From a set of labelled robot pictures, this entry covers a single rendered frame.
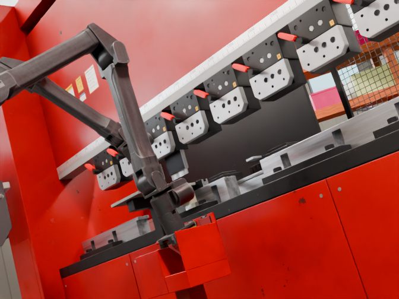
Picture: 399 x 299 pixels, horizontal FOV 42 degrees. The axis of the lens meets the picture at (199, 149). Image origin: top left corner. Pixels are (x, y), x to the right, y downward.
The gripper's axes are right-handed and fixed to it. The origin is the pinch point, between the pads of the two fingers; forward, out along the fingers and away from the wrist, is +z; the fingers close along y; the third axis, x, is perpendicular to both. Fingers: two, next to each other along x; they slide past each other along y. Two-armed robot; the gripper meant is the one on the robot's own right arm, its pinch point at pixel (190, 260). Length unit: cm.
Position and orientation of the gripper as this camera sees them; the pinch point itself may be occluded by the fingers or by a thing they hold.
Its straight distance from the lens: 148.3
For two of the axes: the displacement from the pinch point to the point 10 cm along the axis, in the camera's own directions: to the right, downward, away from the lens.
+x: -6.5, 3.4, 6.8
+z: 4.5, 8.9, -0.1
